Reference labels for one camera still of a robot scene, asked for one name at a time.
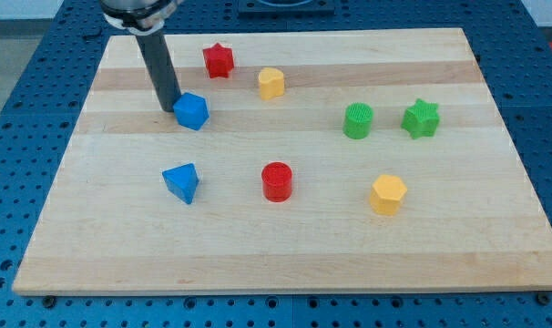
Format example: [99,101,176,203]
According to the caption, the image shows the blue triangular prism block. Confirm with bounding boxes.
[162,163,199,205]

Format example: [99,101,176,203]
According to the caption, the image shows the yellow heart block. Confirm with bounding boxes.
[258,67,285,100]

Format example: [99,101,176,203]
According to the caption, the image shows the green cylinder block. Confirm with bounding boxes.
[342,102,373,139]

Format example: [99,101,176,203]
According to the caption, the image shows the silver black robot flange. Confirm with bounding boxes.
[98,0,183,36]

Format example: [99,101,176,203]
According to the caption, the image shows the yellow hexagon block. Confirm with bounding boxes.
[369,174,407,216]

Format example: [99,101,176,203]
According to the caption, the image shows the light wooden board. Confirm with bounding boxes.
[13,28,552,296]

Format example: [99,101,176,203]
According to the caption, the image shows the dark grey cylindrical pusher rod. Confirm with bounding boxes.
[136,30,181,112]

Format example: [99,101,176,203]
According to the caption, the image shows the green star block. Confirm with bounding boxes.
[401,98,440,139]

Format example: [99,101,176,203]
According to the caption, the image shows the red cylinder block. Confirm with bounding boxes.
[261,162,292,202]

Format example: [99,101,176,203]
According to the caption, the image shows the red star block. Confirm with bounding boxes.
[202,43,234,78]

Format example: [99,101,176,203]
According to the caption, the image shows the blue cube block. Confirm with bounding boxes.
[173,93,210,130]

